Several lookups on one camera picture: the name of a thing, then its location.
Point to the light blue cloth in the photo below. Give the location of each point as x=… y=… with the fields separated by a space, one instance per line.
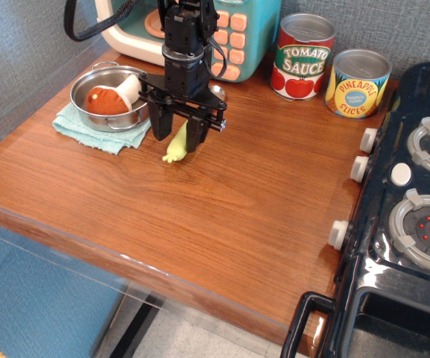
x=69 y=122

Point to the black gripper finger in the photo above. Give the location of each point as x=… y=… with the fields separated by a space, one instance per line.
x=161 y=120
x=196 y=131

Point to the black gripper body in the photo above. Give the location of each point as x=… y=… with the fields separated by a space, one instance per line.
x=184 y=88

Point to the silver metal pot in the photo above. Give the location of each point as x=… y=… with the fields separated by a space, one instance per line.
x=109 y=74

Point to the teal toy microwave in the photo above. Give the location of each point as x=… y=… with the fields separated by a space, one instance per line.
x=246 y=31

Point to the tomato sauce can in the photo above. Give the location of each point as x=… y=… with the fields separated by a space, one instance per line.
x=303 y=48

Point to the yellow handled metal spoon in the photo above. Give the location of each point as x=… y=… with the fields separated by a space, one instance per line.
x=177 y=150

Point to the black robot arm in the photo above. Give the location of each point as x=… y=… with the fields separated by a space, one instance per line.
x=189 y=28

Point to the plush mushroom toy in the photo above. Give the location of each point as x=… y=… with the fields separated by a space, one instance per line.
x=105 y=100

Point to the pineapple slices can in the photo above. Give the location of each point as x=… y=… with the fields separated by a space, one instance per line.
x=357 y=83

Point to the black toy stove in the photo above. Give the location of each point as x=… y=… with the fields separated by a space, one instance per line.
x=381 y=305

